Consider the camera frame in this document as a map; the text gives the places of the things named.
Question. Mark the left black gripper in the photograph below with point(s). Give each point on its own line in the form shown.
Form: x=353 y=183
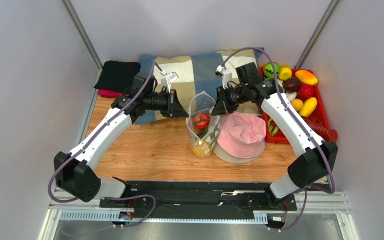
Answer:
x=174 y=108

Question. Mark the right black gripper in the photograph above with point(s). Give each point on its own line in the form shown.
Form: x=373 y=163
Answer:
x=224 y=101

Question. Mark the clear dotted zip bag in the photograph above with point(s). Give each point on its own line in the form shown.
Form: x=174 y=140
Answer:
x=203 y=103

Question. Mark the red apple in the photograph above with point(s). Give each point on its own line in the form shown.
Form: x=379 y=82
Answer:
x=201 y=121

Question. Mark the yellow apple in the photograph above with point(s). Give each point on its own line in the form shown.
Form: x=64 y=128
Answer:
x=202 y=148

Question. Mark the green watermelon ball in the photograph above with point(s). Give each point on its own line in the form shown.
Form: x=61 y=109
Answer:
x=269 y=71

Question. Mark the dark purple fruit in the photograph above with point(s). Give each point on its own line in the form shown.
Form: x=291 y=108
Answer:
x=292 y=85

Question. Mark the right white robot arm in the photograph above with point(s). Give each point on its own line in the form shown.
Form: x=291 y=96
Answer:
x=315 y=156

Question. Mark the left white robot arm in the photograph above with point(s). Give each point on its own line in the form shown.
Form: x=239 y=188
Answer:
x=75 y=171

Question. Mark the yellow lemon top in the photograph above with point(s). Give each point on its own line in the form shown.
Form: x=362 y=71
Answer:
x=285 y=73

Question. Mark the pink bucket hat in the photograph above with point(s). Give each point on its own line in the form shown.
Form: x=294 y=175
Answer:
x=242 y=138

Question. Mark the checkered blue beige pillow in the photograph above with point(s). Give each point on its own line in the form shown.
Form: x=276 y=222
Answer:
x=197 y=74

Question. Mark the black folded cloth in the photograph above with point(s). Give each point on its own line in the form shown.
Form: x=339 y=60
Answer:
x=117 y=76

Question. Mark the pink folded cloth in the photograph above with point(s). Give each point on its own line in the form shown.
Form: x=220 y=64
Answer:
x=109 y=94

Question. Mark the white radish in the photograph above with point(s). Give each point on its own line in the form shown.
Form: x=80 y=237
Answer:
x=291 y=96

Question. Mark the orange small fruit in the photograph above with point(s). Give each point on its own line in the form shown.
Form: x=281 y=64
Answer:
x=297 y=104

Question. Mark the red plastic tray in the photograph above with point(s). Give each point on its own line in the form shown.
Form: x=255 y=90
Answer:
x=318 y=116

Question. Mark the red tomato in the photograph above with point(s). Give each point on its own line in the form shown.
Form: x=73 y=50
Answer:
x=305 y=92

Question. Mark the yellow banana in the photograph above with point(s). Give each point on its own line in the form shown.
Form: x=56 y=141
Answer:
x=309 y=107

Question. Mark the orange yellow mango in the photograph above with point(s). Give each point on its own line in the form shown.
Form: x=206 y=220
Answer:
x=307 y=78

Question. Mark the red toy lobster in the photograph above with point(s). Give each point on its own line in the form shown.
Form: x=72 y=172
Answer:
x=328 y=135

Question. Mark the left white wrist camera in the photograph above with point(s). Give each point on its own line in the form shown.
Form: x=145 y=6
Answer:
x=167 y=80

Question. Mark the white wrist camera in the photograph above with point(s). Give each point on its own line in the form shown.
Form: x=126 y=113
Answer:
x=226 y=75
x=167 y=80

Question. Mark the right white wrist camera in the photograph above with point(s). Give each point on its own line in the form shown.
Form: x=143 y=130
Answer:
x=226 y=75

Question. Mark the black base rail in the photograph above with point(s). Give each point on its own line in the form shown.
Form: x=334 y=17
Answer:
x=193 y=200

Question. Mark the right aluminium frame post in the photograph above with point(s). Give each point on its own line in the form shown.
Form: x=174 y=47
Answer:
x=318 y=32

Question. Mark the aluminium frame post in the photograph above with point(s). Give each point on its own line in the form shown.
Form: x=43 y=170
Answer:
x=318 y=32
x=76 y=21

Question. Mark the left aluminium frame post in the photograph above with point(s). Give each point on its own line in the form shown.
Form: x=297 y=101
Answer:
x=76 y=21

